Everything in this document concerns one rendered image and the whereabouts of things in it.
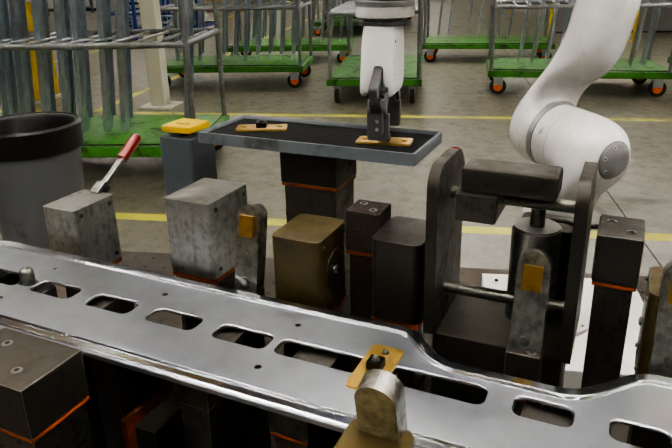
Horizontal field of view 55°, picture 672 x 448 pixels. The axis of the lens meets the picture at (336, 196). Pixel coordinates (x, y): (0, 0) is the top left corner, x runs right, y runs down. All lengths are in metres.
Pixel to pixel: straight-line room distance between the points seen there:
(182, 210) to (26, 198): 2.46
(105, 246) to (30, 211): 2.24
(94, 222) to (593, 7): 0.88
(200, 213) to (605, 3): 0.71
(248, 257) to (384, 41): 0.35
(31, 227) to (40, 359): 2.66
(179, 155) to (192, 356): 0.47
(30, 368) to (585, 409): 0.56
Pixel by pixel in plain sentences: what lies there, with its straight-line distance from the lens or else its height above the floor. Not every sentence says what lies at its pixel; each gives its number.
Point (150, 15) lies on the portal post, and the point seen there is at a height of 0.96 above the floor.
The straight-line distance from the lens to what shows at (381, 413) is 0.55.
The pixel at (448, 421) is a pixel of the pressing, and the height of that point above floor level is 1.00.
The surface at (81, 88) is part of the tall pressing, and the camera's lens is 5.00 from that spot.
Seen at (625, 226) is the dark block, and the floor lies 1.12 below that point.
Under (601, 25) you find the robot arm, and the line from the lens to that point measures 1.15.
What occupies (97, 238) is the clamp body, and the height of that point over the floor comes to 1.00.
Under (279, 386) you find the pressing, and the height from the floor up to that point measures 1.00.
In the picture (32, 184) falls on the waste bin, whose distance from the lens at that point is 3.32.
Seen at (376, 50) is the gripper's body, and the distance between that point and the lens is 0.91.
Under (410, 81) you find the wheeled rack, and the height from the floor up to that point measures 0.26.
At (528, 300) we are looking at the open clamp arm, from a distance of 0.77.
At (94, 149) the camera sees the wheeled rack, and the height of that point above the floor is 0.26.
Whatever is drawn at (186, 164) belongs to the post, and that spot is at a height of 1.10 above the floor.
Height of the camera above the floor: 1.42
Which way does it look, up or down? 20 degrees down
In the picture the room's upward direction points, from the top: 1 degrees counter-clockwise
